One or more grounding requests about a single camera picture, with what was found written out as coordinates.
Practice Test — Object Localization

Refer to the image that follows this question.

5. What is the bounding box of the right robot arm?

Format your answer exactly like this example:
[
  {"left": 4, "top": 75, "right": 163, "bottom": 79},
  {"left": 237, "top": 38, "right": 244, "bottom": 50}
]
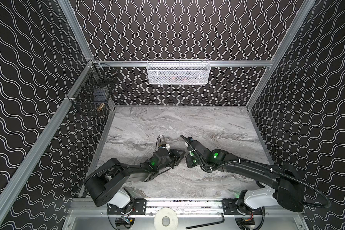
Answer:
[{"left": 182, "top": 137, "right": 304, "bottom": 215}]

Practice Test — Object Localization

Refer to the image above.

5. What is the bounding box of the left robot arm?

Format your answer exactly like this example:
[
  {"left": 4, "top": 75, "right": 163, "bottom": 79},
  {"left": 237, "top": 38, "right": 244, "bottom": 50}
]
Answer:
[{"left": 84, "top": 147, "right": 186, "bottom": 207}]

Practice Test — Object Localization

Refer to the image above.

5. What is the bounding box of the black hex key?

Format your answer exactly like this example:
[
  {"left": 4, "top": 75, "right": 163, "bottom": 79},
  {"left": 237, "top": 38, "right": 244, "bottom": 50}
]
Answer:
[{"left": 186, "top": 213, "right": 225, "bottom": 230}]

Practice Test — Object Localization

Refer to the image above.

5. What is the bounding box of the brass padlock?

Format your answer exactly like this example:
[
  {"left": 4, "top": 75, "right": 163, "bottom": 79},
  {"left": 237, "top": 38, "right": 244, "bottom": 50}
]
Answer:
[{"left": 156, "top": 135, "right": 166, "bottom": 148}]

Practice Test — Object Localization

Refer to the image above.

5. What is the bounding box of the white tape roll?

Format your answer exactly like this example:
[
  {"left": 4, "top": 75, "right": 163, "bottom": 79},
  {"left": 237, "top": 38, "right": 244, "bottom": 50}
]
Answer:
[{"left": 154, "top": 207, "right": 178, "bottom": 230}]

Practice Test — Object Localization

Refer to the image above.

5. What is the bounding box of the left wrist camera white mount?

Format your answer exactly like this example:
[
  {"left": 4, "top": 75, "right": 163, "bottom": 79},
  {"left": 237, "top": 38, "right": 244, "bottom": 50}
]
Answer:
[{"left": 162, "top": 143, "right": 170, "bottom": 151}]

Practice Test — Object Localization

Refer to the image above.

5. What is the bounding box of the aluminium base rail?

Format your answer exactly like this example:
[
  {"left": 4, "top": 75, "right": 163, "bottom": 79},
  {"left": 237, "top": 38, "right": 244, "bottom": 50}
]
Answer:
[{"left": 68, "top": 197, "right": 302, "bottom": 218}]

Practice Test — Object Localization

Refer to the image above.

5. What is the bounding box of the white mesh wall basket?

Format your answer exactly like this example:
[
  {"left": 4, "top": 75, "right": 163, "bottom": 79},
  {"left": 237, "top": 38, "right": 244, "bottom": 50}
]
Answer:
[{"left": 146, "top": 59, "right": 211, "bottom": 85}]

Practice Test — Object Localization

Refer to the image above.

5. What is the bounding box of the black wire wall basket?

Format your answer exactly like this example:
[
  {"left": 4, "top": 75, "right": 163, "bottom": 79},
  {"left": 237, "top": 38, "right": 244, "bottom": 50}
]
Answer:
[{"left": 69, "top": 63, "right": 119, "bottom": 117}]

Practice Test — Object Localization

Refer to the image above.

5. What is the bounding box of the black corrugated cable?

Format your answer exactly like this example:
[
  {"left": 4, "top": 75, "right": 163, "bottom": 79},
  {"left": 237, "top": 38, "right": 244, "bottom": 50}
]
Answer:
[{"left": 206, "top": 159, "right": 332, "bottom": 209}]

